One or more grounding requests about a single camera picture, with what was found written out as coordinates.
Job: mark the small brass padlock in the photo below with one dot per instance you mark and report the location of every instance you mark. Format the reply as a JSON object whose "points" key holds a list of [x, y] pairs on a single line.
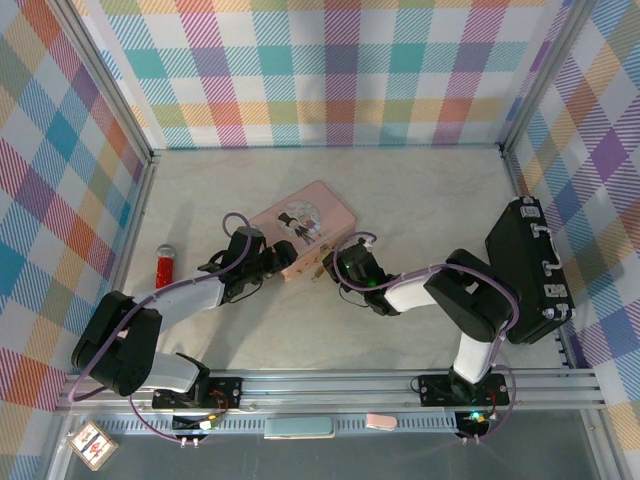
{"points": [[317, 273]]}

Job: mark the pink tin box with cartoon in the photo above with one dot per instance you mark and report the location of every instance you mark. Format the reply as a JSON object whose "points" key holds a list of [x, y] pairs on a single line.
{"points": [[305, 220]]}

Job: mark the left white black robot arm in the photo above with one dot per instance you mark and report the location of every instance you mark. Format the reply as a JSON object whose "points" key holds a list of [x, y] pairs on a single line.
{"points": [[130, 345]]}

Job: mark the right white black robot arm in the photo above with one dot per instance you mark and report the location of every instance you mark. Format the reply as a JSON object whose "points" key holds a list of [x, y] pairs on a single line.
{"points": [[470, 300]]}

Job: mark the red glitter toy microphone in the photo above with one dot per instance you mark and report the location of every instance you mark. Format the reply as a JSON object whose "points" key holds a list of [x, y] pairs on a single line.
{"points": [[165, 267]]}

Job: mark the pink eraser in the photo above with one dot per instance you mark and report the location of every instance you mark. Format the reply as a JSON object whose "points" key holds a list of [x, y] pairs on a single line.
{"points": [[381, 421]]}

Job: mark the teal rectangular block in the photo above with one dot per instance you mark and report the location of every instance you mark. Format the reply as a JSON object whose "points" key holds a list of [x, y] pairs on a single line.
{"points": [[299, 428]]}

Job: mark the black suitcase with metal corners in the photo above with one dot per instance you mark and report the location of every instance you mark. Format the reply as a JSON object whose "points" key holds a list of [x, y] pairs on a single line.
{"points": [[530, 260]]}

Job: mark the playing card box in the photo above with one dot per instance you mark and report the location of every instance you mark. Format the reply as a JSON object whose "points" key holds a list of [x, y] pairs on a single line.
{"points": [[93, 446]]}

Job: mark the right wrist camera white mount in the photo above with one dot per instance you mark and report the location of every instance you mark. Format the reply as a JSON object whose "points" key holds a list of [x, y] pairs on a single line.
{"points": [[366, 242]]}

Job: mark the aluminium front rail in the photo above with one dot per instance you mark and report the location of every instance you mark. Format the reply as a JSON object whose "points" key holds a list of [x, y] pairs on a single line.
{"points": [[325, 390]]}

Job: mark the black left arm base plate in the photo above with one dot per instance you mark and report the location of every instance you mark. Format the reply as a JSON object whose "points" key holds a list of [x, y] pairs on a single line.
{"points": [[225, 392]]}

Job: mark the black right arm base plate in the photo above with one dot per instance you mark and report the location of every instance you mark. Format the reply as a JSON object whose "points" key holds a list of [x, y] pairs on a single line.
{"points": [[435, 390]]}

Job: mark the aluminium corner post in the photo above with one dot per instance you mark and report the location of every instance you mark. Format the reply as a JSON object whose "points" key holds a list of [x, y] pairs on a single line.
{"points": [[100, 75], [545, 75]]}

